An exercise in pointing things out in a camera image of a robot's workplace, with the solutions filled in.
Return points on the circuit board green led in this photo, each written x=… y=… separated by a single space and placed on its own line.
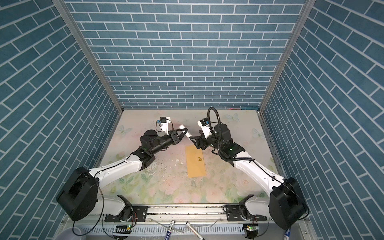
x=251 y=231
x=122 y=232

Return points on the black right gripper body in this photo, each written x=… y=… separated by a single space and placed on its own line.
x=206 y=142

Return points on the brown kraft envelope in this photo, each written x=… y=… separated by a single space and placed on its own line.
x=195 y=162

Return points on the left circuit board green led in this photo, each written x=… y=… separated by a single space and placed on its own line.
x=122 y=232

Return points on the metal corner post left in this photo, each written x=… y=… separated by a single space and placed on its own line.
x=78 y=36

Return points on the blue marker pen left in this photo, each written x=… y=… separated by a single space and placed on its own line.
x=169 y=230

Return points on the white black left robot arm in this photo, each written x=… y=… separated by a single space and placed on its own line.
x=82 y=196

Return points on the blue marker pen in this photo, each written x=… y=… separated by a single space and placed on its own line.
x=287 y=234
x=169 y=230

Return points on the metal corner post right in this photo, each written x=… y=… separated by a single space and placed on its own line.
x=303 y=16

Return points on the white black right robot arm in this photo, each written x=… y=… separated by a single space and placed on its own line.
x=286 y=200

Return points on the white glue stick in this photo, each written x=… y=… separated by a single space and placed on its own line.
x=187 y=133

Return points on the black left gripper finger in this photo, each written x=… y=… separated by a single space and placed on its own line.
x=182 y=136
x=176 y=131

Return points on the right circuit board green led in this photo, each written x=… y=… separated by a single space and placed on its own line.
x=251 y=231

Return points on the black marker pen middle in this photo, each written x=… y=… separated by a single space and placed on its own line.
x=188 y=224

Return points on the metal corner post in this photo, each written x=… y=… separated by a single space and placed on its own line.
x=303 y=16
x=78 y=36

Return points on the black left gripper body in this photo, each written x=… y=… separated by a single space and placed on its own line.
x=171 y=136

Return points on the blue marker pen right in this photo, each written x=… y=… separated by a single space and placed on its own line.
x=287 y=234

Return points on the white cup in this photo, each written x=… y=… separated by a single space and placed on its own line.
x=70 y=234

